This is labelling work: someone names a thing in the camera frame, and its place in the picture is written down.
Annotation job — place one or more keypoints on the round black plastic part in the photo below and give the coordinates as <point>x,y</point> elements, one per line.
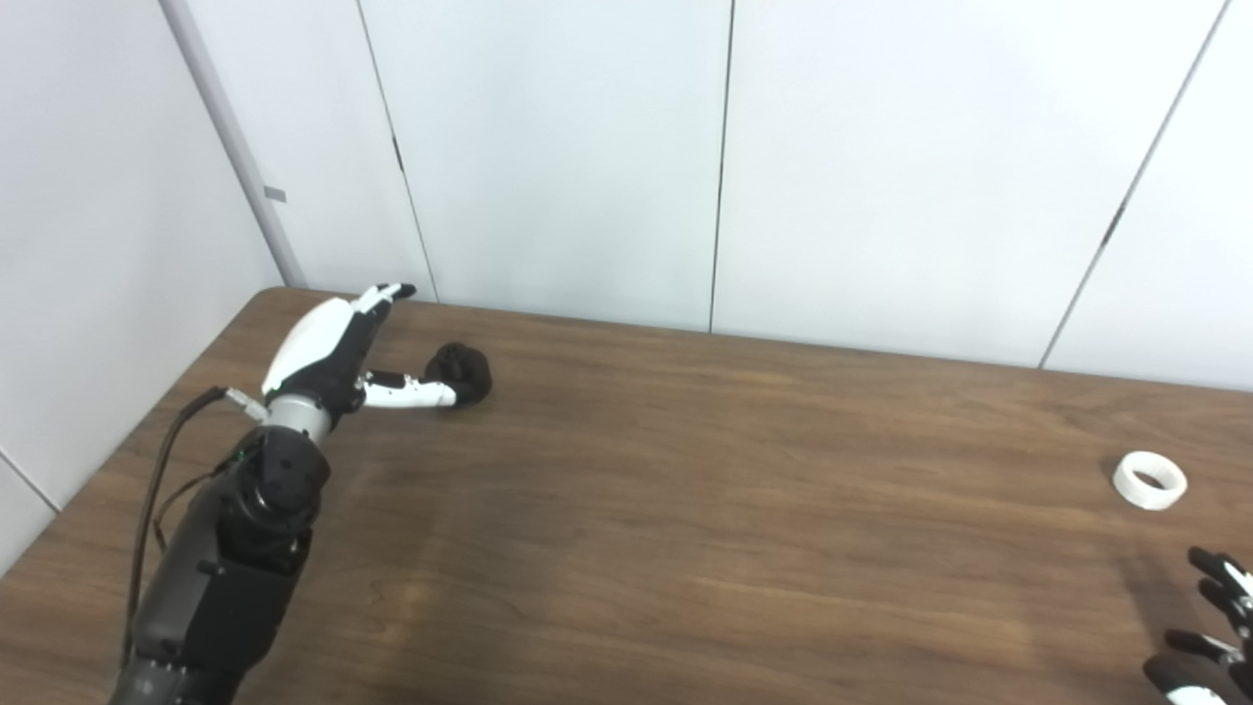
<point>468,370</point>

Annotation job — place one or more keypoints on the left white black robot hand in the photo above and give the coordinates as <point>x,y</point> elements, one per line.
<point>318,343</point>

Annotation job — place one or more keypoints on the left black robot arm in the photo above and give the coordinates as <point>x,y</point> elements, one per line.
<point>235,568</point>

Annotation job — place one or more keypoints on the grey wall corner post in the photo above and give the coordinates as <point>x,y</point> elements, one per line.
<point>235,147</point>

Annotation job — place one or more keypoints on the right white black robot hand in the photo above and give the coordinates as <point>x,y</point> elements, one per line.
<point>1229,676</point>

